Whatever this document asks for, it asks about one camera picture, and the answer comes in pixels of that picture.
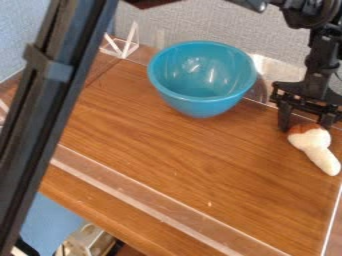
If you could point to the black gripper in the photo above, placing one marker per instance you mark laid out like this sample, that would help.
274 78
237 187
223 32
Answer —
304 96

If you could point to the brown white plush mushroom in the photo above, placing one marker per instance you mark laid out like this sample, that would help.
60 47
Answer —
312 139

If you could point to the dark robot arm link foreground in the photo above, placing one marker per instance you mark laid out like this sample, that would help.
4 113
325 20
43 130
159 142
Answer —
59 59

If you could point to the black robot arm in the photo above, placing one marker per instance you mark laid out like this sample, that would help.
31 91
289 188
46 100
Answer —
321 17

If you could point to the blue bowl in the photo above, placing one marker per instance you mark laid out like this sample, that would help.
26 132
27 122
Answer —
202 77

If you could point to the clear acrylic back barrier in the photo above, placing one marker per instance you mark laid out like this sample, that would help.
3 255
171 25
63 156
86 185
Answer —
271 70

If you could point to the clear acrylic barrier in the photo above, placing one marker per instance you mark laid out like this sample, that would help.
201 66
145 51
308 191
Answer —
194 223
271 70

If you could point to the clear acrylic front barrier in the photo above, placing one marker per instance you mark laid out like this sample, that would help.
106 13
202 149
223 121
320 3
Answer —
194 223

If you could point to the grey metal box under table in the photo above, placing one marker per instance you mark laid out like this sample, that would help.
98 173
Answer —
88 241

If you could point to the clear acrylic corner bracket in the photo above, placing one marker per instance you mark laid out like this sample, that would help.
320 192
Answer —
121 48

